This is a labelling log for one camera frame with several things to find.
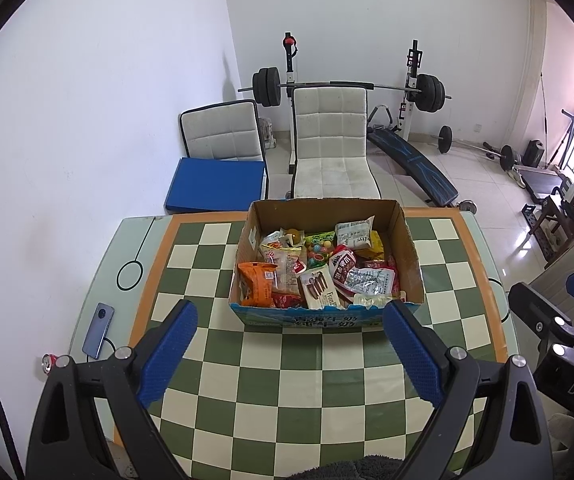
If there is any clear bread packet red label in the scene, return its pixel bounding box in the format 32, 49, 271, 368
259, 242, 308, 291

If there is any black blue sit-up bench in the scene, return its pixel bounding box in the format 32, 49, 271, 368
366, 105, 460, 208

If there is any person's dark fleece clothing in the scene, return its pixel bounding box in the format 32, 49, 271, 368
287, 455, 408, 480

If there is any black resistance band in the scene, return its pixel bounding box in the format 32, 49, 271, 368
538, 72, 550, 168

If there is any colourful candy packet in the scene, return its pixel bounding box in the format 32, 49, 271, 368
303, 231, 338, 268

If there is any clear plastic water jug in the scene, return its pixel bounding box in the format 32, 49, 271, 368
258, 117, 278, 150

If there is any small shiny red packet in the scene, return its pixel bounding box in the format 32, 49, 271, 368
271, 290, 304, 309

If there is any clear plastic snack packet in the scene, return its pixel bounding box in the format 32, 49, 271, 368
352, 294, 407, 309

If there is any black barbell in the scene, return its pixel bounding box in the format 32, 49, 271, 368
237, 67, 452, 112

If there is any white green-print snack packet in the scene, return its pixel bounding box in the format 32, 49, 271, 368
334, 216, 376, 251

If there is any long floor barbell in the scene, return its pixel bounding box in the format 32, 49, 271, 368
438, 125, 515, 172

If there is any black flat exercise bench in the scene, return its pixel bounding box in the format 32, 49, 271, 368
517, 167, 574, 201

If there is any black phone cable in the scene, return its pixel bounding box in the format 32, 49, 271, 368
86, 337, 118, 363

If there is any white barbell rack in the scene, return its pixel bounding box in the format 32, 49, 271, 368
281, 32, 425, 141

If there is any red soda can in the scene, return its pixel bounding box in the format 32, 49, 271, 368
41, 353, 70, 376

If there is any green checkered table mat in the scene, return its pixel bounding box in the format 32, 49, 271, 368
130, 208, 510, 480

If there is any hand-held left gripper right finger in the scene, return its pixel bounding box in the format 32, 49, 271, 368
383, 300, 552, 480

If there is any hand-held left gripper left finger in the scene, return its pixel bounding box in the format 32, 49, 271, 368
26, 300, 199, 480

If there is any silver red-edged snack packet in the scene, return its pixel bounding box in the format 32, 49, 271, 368
343, 266, 398, 297

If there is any white padded chair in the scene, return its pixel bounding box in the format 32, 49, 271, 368
178, 100, 270, 201
287, 86, 383, 201

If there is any braised egg packet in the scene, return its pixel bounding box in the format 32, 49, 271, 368
279, 227, 308, 248

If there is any grey shell chair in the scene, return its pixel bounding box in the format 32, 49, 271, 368
522, 236, 574, 311

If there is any blue cushion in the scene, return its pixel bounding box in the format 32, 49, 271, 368
163, 157, 266, 213

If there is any red white triangle-logo snack packet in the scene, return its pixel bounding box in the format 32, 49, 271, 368
328, 244, 358, 286

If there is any blue smartphone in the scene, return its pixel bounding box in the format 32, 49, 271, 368
81, 302, 114, 360

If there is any dark red sausage packet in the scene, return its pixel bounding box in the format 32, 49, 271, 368
357, 255, 398, 273

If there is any orange snack packet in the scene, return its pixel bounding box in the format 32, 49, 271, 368
237, 261, 280, 308

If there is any blue printed cardboard box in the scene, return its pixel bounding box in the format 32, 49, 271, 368
228, 198, 425, 332

